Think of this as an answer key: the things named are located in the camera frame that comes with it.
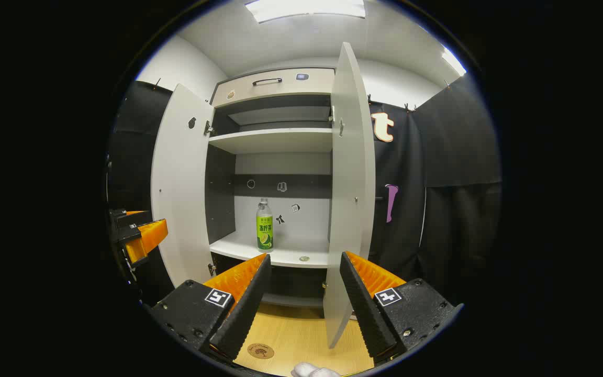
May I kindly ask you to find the black backdrop cloth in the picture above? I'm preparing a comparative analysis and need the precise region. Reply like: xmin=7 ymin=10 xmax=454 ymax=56
xmin=107 ymin=73 xmax=502 ymax=309

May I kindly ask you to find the small ceiling light panel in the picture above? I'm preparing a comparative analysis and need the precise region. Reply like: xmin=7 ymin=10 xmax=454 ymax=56
xmin=442 ymin=47 xmax=467 ymax=76

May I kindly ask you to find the large ceiling light panel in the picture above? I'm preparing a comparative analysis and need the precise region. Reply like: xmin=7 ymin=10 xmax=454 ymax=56
xmin=244 ymin=0 xmax=366 ymax=24

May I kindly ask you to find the grey cabinet door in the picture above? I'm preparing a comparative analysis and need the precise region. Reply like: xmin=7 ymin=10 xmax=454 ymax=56
xmin=323 ymin=42 xmax=376 ymax=349
xmin=151 ymin=83 xmax=216 ymax=289

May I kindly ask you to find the round brown coaster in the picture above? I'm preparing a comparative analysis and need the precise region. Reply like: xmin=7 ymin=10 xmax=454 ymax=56
xmin=247 ymin=343 xmax=275 ymax=360

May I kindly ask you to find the grey cabinet drawer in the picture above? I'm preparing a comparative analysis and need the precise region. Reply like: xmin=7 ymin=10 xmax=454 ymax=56
xmin=210 ymin=68 xmax=336 ymax=108

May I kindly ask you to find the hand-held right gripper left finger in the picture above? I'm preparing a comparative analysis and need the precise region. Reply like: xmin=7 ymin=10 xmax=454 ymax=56
xmin=144 ymin=253 xmax=272 ymax=362

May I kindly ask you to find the green label plastic bottle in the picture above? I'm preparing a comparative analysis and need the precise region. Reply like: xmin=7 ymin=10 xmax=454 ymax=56
xmin=256 ymin=198 xmax=274 ymax=251

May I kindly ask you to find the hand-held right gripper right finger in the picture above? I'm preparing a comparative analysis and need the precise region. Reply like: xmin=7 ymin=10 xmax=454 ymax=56
xmin=339 ymin=251 xmax=463 ymax=365

